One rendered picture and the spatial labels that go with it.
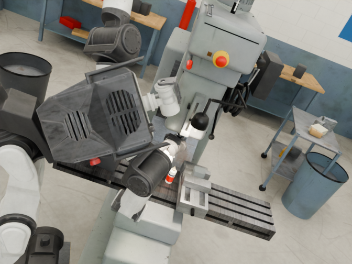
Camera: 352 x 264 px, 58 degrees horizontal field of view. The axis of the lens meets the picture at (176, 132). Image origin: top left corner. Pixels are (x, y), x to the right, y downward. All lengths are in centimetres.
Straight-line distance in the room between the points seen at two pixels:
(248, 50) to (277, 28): 460
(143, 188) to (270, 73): 96
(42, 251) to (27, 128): 89
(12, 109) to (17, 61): 257
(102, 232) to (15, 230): 120
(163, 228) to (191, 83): 75
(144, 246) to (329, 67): 510
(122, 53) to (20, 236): 75
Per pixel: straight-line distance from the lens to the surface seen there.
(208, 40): 119
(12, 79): 320
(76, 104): 90
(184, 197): 162
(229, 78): 133
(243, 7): 156
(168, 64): 185
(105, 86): 87
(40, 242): 180
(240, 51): 120
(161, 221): 167
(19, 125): 102
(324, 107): 650
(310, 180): 361
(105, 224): 246
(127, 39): 99
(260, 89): 172
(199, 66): 132
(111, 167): 169
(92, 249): 232
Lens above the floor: 207
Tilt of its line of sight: 30 degrees down
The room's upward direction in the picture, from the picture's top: 23 degrees clockwise
